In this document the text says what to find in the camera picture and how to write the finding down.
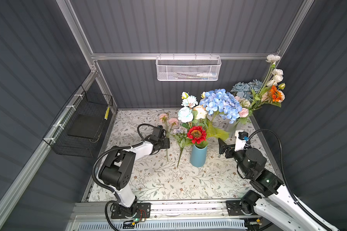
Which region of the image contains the marker pen in basket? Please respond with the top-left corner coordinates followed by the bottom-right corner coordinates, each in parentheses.
top-left (177, 72), bottom-right (217, 80)

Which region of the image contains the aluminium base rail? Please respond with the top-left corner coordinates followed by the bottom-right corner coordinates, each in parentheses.
top-left (72, 199), bottom-right (316, 231)

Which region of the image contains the mixed pastel flower bunch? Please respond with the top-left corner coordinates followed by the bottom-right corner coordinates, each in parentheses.
top-left (173, 127), bottom-right (192, 167)

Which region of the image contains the pale blue white flower stem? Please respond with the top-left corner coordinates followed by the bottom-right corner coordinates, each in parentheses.
top-left (178, 91), bottom-right (198, 128)

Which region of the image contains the black wire basket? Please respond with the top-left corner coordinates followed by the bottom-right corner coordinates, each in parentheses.
top-left (43, 87), bottom-right (113, 157)

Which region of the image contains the clear ribbed glass vase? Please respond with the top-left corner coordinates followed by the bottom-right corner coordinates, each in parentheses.
top-left (226, 120), bottom-right (240, 138)

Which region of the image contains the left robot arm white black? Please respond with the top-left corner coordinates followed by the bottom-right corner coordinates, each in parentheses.
top-left (92, 124), bottom-right (170, 217)

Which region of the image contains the blue rose bouquet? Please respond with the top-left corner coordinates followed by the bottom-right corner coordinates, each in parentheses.
top-left (230, 80), bottom-right (262, 101)

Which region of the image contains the blue hydrangea flower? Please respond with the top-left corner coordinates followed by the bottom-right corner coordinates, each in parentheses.
top-left (199, 89), bottom-right (242, 141)

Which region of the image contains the white ranunculus stem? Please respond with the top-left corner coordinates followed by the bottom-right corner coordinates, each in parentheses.
top-left (251, 54), bottom-right (283, 110)

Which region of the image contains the peach rose stem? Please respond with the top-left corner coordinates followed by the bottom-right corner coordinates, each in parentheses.
top-left (261, 83), bottom-right (285, 104)

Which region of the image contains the pink peony stem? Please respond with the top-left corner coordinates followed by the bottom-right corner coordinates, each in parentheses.
top-left (158, 112), bottom-right (180, 162)

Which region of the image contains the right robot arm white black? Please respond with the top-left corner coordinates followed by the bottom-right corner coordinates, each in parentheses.
top-left (218, 137), bottom-right (338, 231)

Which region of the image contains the orange gerbera flower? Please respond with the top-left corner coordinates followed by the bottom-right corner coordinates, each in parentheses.
top-left (268, 86), bottom-right (285, 107)

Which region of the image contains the white wire mesh basket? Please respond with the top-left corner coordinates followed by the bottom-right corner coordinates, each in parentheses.
top-left (155, 55), bottom-right (222, 81)

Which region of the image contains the cream rose stem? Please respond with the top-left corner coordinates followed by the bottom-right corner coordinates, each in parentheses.
top-left (190, 95), bottom-right (207, 126)

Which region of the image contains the blue ceramic vase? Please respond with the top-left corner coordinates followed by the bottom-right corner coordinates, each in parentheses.
top-left (190, 145), bottom-right (207, 167)

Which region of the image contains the red gerbera flower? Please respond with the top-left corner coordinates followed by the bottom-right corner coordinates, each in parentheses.
top-left (187, 126), bottom-right (208, 149)

